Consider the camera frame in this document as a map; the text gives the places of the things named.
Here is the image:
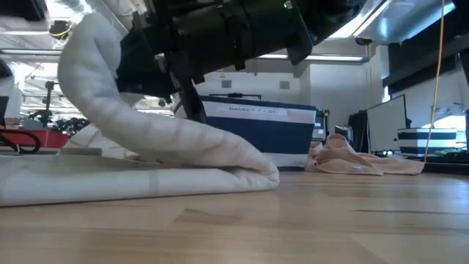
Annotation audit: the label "navy fabric basket white label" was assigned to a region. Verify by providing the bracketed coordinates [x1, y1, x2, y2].
[199, 92, 318, 172]

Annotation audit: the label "long ceiling light strip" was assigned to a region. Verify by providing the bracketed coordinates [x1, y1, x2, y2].
[0, 48, 64, 56]
[256, 54, 369, 64]

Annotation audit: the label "navy white striped basket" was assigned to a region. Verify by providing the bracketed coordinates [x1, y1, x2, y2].
[396, 127, 459, 158]

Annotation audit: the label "black metal table frame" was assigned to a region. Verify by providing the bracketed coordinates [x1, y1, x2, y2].
[424, 160, 469, 175]

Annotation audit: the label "dark screen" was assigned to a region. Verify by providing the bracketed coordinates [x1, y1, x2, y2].
[0, 95, 10, 128]

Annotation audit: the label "dark grey cylinder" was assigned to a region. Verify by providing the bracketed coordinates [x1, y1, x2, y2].
[333, 124, 353, 144]

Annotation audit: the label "black looped cable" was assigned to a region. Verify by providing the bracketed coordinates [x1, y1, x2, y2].
[0, 128, 43, 155]

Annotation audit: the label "black desk device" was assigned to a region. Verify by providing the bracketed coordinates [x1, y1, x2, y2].
[314, 107, 331, 142]

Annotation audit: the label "red plastic bin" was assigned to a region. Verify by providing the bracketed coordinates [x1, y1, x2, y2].
[0, 128, 71, 149]

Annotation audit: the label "round fixture yellow cable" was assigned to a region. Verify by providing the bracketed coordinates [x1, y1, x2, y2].
[48, 19, 73, 40]

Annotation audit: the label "black ceiling beam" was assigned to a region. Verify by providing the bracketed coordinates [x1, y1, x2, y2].
[382, 34, 469, 95]

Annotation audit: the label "white towel grey checks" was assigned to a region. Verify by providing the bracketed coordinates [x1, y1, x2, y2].
[0, 12, 281, 208]

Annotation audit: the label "pink beige towel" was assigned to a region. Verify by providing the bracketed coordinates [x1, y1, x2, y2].
[304, 133, 426, 177]

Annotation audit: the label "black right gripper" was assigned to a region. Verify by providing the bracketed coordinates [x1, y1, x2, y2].
[116, 0, 259, 125]

